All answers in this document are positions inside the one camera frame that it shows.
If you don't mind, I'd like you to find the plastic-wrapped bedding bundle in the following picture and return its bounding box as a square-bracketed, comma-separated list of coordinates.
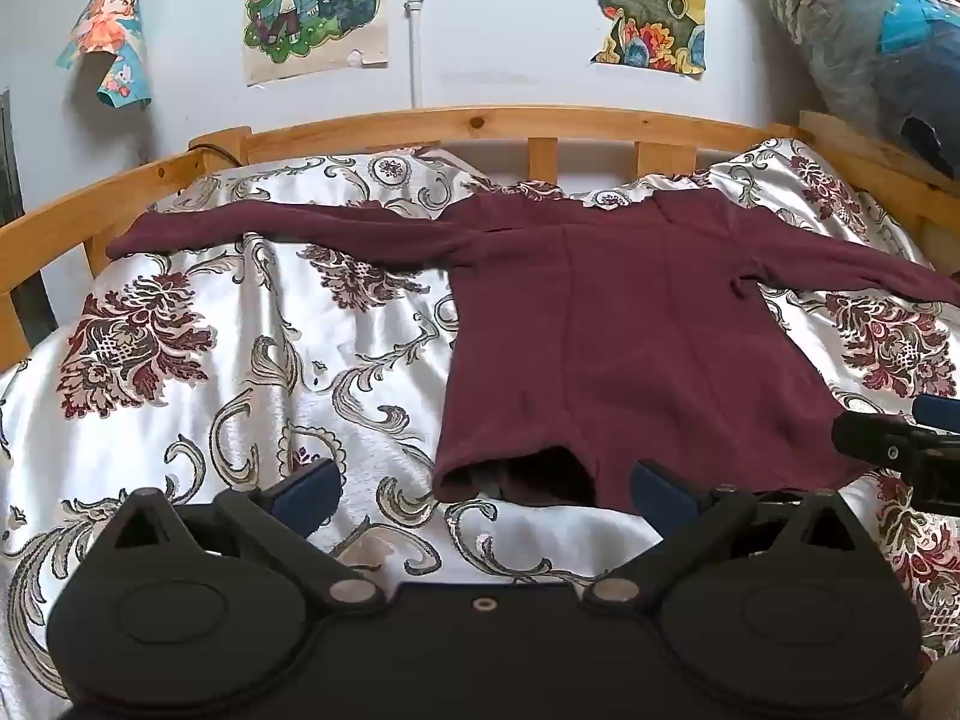
[763, 0, 960, 182]

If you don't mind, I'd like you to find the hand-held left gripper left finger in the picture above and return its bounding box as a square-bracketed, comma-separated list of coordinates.
[96, 460, 382, 610]

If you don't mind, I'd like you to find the curled orange-haired figure poster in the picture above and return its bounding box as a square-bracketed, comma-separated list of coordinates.
[58, 0, 155, 112]

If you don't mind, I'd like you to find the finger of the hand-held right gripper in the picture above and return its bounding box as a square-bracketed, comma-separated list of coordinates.
[911, 393, 960, 430]
[831, 409, 960, 467]

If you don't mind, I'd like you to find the white floral satin blanket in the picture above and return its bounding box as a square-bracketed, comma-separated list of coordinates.
[0, 136, 960, 702]

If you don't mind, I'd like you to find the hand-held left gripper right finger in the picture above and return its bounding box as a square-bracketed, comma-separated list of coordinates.
[583, 460, 865, 608]

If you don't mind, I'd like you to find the black cable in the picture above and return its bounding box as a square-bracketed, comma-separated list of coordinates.
[191, 141, 245, 167]

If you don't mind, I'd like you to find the white wall pipe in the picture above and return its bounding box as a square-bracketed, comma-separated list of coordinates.
[405, 0, 425, 110]

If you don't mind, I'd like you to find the maroon sweater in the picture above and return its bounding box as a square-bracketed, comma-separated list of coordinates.
[106, 191, 960, 515]

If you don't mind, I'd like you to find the wooden bed frame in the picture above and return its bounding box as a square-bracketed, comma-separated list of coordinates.
[0, 105, 960, 361]

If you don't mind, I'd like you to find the blond cartoon figure poster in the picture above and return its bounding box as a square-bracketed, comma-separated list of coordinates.
[241, 0, 391, 87]

